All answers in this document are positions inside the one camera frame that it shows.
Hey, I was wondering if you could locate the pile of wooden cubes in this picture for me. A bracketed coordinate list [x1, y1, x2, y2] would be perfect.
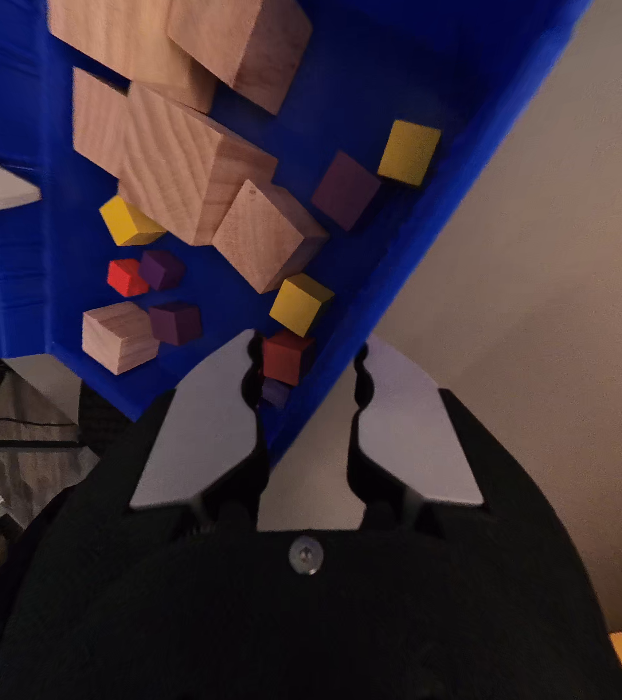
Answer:
[47, 0, 443, 408]

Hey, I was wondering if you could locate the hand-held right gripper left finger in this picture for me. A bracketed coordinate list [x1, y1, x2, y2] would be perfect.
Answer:
[128, 328, 269, 531]

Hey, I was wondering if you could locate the blue plastic box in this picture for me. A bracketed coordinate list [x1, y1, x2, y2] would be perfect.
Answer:
[0, 0, 595, 468]

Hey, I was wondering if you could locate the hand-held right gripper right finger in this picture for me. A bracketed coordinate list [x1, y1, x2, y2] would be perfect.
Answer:
[345, 334, 486, 531]

